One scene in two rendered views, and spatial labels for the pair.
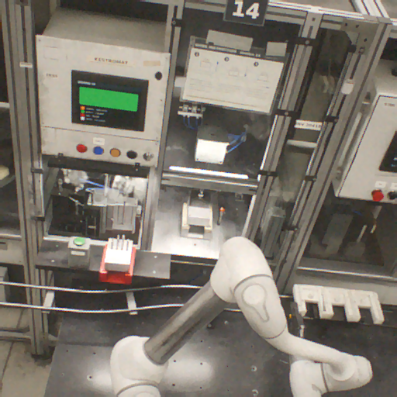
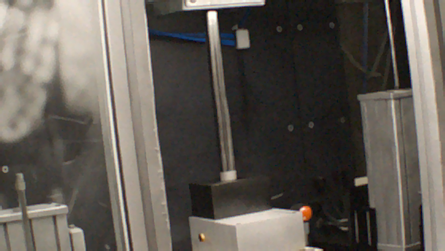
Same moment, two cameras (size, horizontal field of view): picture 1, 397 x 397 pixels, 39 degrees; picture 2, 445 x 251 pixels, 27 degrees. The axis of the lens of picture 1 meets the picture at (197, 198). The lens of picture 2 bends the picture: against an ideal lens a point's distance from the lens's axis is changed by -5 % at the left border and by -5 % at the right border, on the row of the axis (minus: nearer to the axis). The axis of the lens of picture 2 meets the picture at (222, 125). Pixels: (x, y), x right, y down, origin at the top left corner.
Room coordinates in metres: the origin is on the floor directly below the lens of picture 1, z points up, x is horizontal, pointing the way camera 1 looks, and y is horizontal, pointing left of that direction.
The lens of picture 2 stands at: (0.71, 0.45, 1.21)
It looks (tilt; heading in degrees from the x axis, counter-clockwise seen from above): 3 degrees down; 338
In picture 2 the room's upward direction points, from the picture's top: 6 degrees counter-clockwise
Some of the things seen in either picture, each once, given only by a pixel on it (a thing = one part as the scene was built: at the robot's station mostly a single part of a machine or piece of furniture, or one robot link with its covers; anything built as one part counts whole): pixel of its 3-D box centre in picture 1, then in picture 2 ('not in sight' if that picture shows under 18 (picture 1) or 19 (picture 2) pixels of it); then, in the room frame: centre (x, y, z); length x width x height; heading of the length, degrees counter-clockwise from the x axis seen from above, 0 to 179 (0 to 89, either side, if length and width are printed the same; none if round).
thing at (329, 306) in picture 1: (336, 307); not in sight; (1.57, -0.67, 0.84); 0.36 x 0.14 x 0.10; 96
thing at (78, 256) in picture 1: (79, 250); not in sight; (1.49, 0.42, 0.97); 0.08 x 0.08 x 0.12; 6
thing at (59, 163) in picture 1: (98, 165); not in sight; (1.56, 0.38, 1.37); 0.36 x 0.04 x 0.04; 96
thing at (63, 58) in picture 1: (106, 90); not in sight; (1.70, 0.39, 1.60); 0.42 x 0.29 x 0.46; 96
